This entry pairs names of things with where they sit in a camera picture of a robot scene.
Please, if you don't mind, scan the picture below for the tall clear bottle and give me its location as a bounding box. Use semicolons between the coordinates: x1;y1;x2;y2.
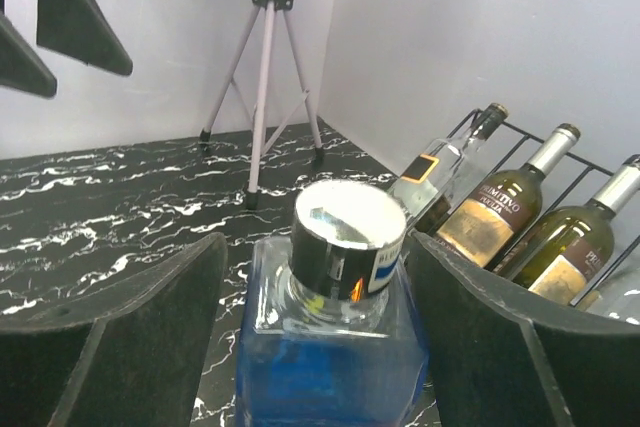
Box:
583;263;639;326

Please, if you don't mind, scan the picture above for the dark green wine bottle right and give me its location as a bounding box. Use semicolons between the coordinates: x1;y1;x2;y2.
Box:
494;154;639;305

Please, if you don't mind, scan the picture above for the dark green wine bottle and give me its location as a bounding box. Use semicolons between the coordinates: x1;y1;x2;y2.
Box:
433;123;581;270
494;154;639;305

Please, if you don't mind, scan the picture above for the lilac music stand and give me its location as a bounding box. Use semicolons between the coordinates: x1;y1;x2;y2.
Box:
199;0;324;210

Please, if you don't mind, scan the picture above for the black wire wine rack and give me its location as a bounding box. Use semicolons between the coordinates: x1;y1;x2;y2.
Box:
447;109;640;308

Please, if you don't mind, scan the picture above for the blue square glass bottle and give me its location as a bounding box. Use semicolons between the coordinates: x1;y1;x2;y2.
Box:
235;179;429;426

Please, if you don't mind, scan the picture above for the dark green wine bottle left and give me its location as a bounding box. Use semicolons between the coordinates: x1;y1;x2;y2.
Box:
433;123;581;270

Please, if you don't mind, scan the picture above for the clear square bottle orange label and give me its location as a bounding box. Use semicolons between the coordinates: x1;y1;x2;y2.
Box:
387;103;509;230

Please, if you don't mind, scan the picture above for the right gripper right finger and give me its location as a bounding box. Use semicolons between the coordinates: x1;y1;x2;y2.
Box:
407;232;639;426

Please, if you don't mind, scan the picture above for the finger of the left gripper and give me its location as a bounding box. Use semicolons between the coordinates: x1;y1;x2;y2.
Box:
0;0;57;98
36;0;133;76

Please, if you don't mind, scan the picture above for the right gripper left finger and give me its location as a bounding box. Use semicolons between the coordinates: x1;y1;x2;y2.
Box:
1;233;227;426

